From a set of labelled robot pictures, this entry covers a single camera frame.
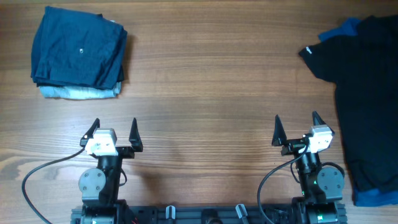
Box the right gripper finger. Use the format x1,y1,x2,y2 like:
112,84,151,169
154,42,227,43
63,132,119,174
312,111,335,135
272,115,287,146

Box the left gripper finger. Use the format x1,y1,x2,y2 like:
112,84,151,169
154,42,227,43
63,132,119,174
82,118,100,140
129,118,142,147

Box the black polo shirt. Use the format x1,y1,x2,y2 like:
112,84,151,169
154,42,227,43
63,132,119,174
298,16,397,192

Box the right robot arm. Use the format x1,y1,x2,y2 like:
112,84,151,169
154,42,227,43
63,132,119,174
272,111,348,224

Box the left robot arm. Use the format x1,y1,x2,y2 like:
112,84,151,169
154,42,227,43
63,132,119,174
71,119,143,224

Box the folded light grey garment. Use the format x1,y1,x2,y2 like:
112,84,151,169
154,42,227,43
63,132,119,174
39,82,121,100

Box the blue polo shirt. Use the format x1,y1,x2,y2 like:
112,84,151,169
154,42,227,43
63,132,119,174
318,17,397,207

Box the folded navy blue garment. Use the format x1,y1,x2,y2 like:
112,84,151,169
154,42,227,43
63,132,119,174
31,6,127,90

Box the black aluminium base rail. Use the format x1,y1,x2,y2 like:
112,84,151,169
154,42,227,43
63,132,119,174
70,203,348,224

